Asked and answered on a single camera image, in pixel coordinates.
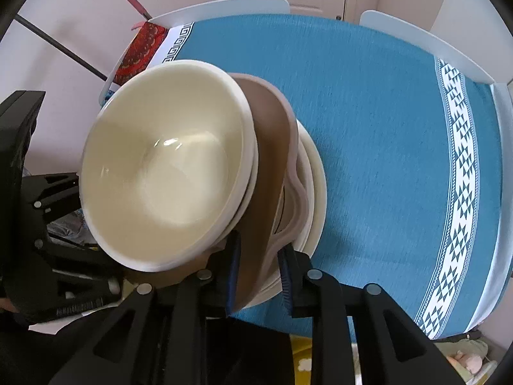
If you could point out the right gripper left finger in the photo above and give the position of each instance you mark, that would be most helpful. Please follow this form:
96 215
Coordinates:
156 335

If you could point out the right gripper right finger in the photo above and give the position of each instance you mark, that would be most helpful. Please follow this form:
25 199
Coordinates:
358 330

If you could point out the pink square handled dish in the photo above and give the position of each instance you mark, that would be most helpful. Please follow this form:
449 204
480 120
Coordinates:
278 208

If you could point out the cream round bowl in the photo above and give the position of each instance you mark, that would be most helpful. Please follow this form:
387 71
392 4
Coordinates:
166 165

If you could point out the large white plate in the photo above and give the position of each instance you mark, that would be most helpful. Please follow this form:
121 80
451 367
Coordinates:
272 285

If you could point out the cream plate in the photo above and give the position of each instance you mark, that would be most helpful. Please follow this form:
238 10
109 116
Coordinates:
312 175

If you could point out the blue tablecloth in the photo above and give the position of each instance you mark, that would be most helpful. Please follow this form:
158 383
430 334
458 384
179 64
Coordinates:
380 148

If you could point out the red patterned cloth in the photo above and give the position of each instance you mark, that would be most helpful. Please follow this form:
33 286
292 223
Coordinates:
140 52

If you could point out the black clothes rack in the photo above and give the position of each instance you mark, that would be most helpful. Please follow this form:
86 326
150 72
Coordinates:
60 47

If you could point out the pink broom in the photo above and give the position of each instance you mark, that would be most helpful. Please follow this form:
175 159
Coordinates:
141 11

